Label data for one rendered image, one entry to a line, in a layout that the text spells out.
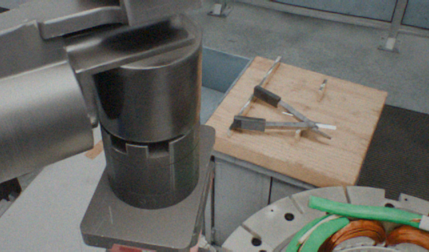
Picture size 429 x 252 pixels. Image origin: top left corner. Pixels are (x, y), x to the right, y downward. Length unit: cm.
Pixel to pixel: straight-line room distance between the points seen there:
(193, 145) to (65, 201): 69
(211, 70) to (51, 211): 39
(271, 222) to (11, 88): 33
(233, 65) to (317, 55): 194
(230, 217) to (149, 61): 54
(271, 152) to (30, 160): 41
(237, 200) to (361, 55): 212
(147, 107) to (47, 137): 5
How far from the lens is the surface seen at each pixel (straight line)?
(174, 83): 23
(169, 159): 26
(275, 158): 59
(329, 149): 62
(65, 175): 99
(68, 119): 22
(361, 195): 53
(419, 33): 282
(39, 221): 94
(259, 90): 64
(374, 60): 273
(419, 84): 264
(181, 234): 28
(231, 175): 67
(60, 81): 22
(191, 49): 23
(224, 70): 78
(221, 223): 76
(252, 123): 60
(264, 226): 49
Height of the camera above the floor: 149
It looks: 43 degrees down
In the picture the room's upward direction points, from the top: straight up
